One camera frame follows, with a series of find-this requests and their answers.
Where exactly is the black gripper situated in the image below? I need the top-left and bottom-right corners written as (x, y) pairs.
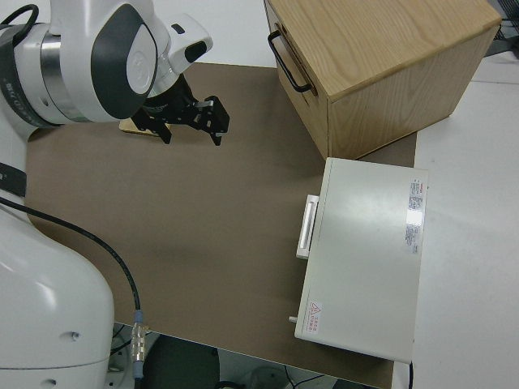
top-left (133, 75), bottom-right (230, 147)

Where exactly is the wooden mug tree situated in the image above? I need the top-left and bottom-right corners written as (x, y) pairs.
top-left (118, 117), bottom-right (171, 141)

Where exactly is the brown table mat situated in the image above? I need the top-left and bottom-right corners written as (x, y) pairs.
top-left (24, 62), bottom-right (418, 389)

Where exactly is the wooden drawer cabinet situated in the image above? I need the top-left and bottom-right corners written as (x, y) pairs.
top-left (263, 0), bottom-right (502, 161)

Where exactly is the white toaster oven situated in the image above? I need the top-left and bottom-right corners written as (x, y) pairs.
top-left (288, 156), bottom-right (431, 364)

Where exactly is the black cabinet handle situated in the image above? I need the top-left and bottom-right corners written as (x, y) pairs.
top-left (267, 31), bottom-right (314, 94)

